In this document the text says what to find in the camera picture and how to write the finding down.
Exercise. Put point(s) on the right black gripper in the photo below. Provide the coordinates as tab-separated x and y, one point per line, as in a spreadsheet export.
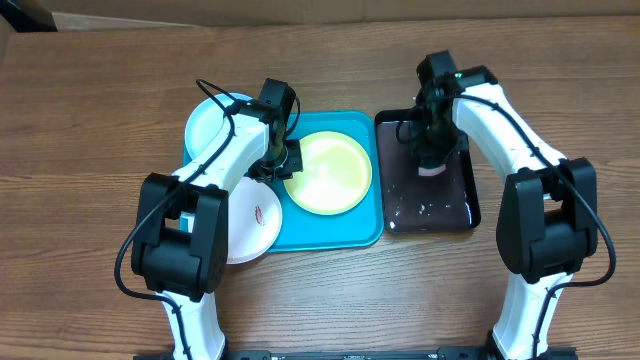
433	151

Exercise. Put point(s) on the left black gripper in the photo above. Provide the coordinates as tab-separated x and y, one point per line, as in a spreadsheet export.
294	165

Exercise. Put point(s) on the yellow-green plate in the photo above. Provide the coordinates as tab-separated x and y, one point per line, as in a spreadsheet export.
337	174

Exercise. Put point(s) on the light blue plate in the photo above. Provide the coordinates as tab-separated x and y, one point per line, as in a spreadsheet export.
206	129

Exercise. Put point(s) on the green scrubbing sponge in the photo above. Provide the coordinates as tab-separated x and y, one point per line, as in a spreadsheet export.
431	166

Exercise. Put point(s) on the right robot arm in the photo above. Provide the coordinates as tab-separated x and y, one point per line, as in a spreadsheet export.
547	223

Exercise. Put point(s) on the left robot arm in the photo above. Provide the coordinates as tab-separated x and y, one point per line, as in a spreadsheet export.
177	252

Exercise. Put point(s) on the teal plastic tray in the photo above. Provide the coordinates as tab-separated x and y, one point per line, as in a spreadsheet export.
302	230

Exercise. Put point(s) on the black rectangular tray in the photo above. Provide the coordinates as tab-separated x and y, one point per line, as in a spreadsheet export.
446	202

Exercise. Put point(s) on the pink white plate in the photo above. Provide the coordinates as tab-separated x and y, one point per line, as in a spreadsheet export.
255	221

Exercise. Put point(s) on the dark object top-left corner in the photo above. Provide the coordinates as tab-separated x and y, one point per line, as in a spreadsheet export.
27	16

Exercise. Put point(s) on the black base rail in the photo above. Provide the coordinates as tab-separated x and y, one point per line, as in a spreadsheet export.
443	353

